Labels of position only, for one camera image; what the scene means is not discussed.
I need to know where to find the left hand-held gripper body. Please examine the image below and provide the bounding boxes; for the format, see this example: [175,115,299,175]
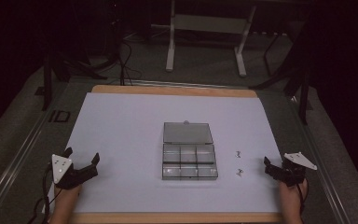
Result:
[50,154,99,190]

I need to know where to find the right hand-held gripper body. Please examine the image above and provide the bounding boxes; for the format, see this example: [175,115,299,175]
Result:
[272,151,318,188]

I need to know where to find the clear plastic compartment box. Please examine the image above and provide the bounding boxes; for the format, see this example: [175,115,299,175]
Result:
[161,119,219,181]

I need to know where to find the person's left hand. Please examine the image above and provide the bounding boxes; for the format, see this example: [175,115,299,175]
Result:
[53,183,83,214]

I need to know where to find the person's right hand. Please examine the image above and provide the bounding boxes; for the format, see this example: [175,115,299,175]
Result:
[279,177,310,217]

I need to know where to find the white paper sheet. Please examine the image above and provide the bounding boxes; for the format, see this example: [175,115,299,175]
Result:
[64,91,283,215]

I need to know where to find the black tripod stand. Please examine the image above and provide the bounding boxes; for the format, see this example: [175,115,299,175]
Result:
[249,29,313,126]
[41,0,123,112]

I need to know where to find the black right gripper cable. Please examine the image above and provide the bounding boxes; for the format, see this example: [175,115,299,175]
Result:
[296,182,310,217]

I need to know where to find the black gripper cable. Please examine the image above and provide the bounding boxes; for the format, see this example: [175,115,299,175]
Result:
[27,163,63,224]
[296,182,310,217]

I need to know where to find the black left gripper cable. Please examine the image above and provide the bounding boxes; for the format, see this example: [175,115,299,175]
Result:
[27,163,63,224]

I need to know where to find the metal floor rail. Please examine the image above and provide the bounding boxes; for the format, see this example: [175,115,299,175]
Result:
[287,95,353,224]
[0,102,55,224]

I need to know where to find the black floor bracket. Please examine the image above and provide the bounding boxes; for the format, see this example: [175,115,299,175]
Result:
[48,109,72,123]

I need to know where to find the black floor cables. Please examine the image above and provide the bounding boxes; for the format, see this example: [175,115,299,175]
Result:
[117,38,144,87]

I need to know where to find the white metal desk frame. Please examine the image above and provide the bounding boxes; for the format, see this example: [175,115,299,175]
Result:
[165,0,258,77]

